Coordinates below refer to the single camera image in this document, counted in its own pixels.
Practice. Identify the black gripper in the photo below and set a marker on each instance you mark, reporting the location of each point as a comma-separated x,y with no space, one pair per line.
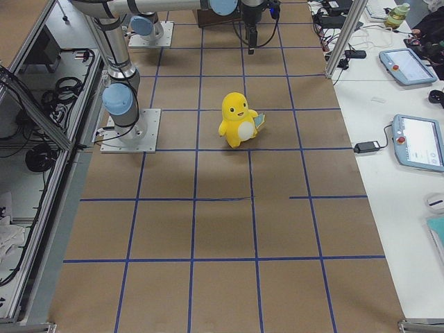
250,14

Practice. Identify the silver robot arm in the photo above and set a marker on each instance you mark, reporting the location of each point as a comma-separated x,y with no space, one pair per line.
221,8
108,33

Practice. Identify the yellow plush dinosaur toy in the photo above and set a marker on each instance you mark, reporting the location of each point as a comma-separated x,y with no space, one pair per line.
239,122

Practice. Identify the green drink bottle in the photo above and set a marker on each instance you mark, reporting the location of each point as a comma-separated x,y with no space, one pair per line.
397,16

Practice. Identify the upper teach pendant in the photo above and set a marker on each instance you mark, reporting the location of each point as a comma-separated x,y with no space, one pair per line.
406,67

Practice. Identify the teach pendant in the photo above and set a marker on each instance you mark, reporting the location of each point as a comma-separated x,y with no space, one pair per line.
406,67
418,142

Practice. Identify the black power adapter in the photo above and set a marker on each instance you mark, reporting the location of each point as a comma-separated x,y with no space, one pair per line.
366,147

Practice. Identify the lower teach pendant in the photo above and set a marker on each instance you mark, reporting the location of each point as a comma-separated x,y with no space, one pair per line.
418,142

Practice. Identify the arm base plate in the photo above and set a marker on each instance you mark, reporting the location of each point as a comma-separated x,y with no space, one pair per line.
151,36
142,137

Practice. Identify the aluminium frame post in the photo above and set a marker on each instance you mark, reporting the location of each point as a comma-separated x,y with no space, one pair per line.
347,30

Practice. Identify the aluminium side frame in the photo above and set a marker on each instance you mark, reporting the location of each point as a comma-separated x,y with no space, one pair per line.
47,82

